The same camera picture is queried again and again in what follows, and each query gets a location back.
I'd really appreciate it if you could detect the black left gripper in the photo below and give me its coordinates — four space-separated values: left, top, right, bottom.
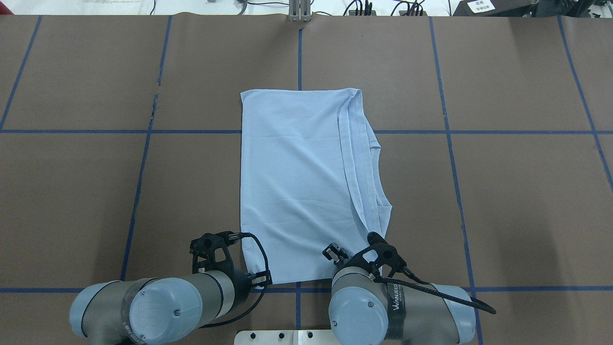
230 268 273 307

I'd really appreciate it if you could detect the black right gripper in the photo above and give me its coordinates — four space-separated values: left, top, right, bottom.
322 243 379 279

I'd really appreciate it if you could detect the light blue t-shirt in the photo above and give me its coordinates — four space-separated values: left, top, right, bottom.
239 88 392 285

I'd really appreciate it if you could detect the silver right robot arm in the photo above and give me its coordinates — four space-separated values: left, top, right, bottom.
322 241 477 345

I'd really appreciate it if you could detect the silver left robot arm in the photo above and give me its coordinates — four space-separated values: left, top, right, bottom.
68 269 272 345

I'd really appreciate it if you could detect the black box with label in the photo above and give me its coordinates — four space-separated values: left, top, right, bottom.
452 0 539 17

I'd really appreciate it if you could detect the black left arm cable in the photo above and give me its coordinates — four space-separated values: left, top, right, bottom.
199 232 269 329

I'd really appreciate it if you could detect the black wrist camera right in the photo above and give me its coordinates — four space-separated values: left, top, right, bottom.
352 231 407 278

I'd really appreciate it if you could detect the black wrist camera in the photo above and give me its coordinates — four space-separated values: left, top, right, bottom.
352 231 407 278
190 231 240 277

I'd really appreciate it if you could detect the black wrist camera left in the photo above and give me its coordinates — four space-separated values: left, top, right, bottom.
190 231 240 277

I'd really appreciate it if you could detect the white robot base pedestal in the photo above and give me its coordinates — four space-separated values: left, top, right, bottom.
234 330 340 345

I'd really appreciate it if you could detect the aluminium frame post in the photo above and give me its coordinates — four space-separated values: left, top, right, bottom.
287 0 312 23

